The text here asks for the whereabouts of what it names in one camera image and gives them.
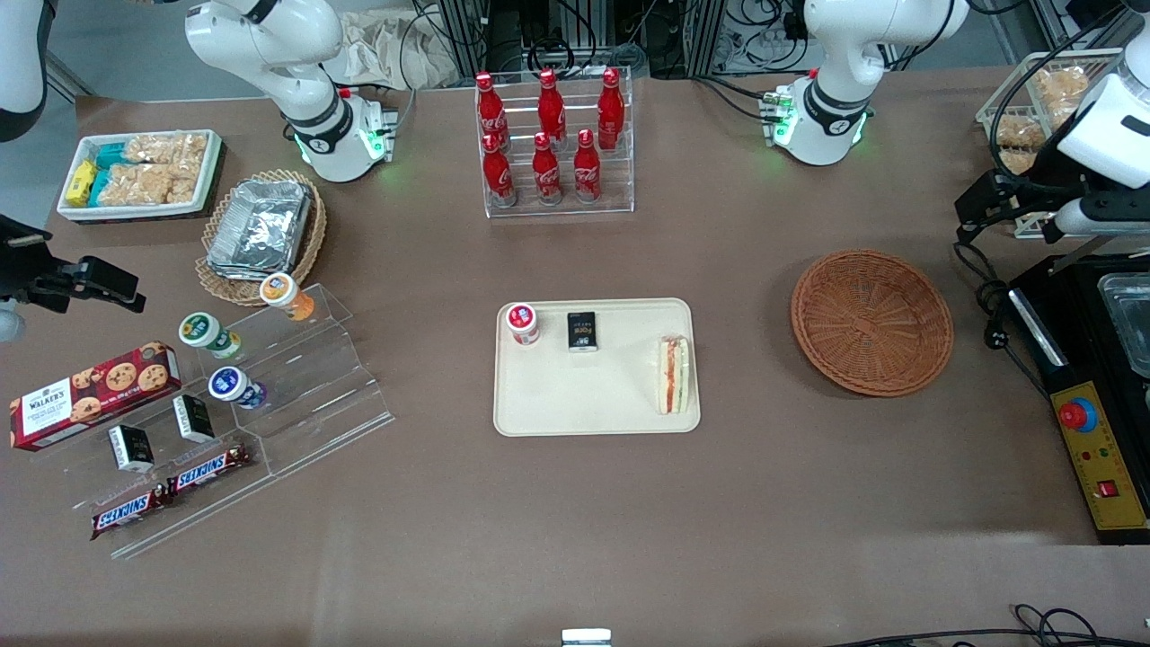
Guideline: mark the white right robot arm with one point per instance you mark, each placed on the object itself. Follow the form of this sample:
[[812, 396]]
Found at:
[[305, 90]]

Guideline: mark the orange lid drink cup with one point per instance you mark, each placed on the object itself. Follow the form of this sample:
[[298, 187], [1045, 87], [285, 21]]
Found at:
[[280, 292]]

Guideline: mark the blue lid drink cup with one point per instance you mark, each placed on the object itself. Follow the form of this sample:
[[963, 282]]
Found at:
[[229, 385]]

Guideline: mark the Snickers chocolate bar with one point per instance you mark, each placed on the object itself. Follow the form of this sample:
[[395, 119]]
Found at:
[[130, 512], [207, 470]]

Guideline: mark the white rectangular snack bin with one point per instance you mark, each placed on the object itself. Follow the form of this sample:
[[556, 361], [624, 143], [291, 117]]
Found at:
[[144, 213]]

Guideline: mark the light tan wicker basket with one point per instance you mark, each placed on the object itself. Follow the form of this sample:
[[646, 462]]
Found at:
[[312, 235]]

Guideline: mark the triangular white bread sandwich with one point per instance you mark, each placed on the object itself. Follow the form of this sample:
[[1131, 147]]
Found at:
[[672, 377]]

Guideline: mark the small black snack box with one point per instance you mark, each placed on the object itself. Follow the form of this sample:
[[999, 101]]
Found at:
[[193, 418], [582, 331], [131, 447]]

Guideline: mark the clear acrylic stepped display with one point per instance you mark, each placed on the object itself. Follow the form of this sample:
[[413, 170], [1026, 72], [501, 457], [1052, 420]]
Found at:
[[332, 395]]

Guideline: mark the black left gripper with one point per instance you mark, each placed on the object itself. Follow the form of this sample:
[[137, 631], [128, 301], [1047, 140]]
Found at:
[[1028, 194]]

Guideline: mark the clear acrylic bottle rack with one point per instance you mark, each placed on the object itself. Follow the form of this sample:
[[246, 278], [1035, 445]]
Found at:
[[557, 212]]

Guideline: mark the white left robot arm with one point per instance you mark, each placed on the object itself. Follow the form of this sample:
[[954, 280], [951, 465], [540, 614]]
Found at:
[[835, 90]]

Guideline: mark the black tabletop appliance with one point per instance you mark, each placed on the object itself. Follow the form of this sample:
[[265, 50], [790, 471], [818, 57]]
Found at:
[[1083, 310]]

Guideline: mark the yellow emergency stop control box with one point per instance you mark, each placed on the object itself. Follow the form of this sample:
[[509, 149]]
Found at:
[[1105, 449]]

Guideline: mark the clear plastic container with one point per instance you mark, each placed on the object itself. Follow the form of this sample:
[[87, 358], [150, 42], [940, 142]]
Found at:
[[1127, 323]]

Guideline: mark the red lid yogurt cup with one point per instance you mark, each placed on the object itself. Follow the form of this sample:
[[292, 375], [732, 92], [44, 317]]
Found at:
[[523, 323]]

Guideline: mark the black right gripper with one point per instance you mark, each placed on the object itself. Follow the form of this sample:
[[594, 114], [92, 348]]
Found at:
[[29, 266]]

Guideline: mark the red Walkers cookie box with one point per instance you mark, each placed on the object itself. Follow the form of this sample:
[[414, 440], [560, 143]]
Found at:
[[90, 395]]

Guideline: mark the clear bagged rice cracker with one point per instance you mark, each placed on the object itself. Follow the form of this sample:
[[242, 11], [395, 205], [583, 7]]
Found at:
[[171, 148], [148, 184]]

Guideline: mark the green lid drink cup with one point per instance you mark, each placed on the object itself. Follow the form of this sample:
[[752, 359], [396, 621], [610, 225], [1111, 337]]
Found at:
[[202, 331]]

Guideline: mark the bagged rice cracker pack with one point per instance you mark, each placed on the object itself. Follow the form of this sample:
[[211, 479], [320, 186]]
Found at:
[[1018, 162], [1060, 88], [1015, 132]]

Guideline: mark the teal snack pack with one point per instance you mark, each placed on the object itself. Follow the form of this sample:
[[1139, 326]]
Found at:
[[100, 187], [114, 155]]

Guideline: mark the brown round wicker basket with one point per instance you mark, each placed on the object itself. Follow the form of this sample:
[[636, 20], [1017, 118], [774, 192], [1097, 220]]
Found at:
[[871, 323]]

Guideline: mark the red cola bottle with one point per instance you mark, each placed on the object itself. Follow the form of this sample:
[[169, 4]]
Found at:
[[490, 112], [587, 171], [611, 108], [498, 175], [546, 172], [551, 108]]

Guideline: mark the yellow snack pack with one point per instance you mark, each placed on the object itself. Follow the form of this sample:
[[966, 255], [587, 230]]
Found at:
[[81, 184]]

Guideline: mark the crumpled beige paper bag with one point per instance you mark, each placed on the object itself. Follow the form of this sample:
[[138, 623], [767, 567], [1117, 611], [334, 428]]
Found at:
[[386, 49]]

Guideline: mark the stacked aluminium foil containers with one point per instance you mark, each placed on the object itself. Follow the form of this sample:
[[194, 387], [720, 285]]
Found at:
[[260, 229]]

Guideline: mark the beige plastic serving tray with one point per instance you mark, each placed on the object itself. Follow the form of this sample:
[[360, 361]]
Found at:
[[593, 395]]

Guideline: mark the black equipment rack frame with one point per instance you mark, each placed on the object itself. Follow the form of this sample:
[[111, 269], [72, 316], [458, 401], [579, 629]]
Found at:
[[575, 31]]

